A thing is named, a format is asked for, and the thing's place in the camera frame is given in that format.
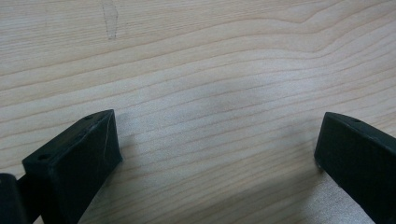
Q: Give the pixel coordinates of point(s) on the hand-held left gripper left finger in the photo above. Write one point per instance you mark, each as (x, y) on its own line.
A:
(74, 165)

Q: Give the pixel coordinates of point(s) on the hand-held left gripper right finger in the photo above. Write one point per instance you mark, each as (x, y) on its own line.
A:
(358, 161)

